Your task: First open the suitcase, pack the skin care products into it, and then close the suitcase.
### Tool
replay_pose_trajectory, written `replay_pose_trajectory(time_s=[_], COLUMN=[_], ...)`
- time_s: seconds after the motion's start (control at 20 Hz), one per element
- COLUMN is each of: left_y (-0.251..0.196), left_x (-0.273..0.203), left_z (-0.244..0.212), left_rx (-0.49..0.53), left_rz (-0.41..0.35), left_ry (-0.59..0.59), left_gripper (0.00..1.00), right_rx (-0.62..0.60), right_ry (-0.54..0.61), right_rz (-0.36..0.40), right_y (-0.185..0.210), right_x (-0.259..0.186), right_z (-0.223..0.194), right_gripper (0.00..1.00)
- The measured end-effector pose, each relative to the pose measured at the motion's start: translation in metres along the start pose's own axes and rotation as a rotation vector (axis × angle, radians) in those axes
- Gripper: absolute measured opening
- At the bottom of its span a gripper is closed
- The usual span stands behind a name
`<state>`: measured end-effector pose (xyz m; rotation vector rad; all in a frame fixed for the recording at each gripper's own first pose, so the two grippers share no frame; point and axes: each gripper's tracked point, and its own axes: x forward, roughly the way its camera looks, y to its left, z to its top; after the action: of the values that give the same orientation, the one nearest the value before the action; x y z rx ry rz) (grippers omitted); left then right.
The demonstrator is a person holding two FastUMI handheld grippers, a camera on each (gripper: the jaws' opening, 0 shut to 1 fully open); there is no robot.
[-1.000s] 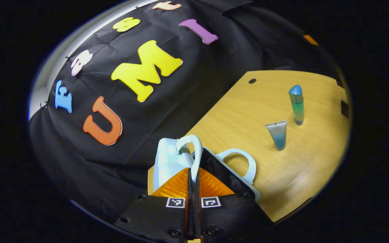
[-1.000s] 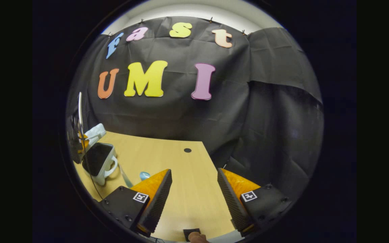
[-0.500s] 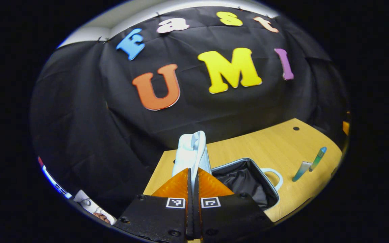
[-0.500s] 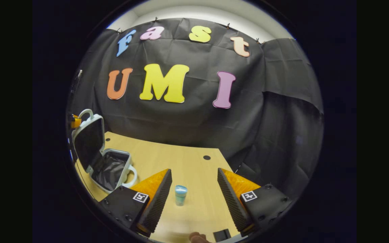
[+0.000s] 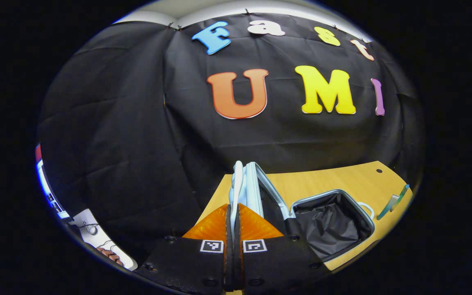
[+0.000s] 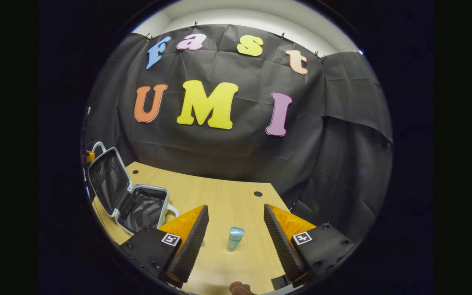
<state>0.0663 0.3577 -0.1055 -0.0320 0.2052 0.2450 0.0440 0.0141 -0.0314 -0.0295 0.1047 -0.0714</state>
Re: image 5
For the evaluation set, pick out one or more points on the frosted blue cream tube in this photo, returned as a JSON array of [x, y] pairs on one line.
[[387, 208]]

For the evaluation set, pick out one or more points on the black backdrop cloth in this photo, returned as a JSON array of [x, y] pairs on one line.
[[137, 123]]

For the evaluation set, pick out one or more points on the light blue suitcase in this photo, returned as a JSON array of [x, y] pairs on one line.
[[330, 225]]

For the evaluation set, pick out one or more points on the colourful printed board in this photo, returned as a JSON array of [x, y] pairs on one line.
[[47, 190]]

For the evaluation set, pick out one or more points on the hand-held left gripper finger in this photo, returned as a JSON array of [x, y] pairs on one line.
[[228, 262], [237, 262]]

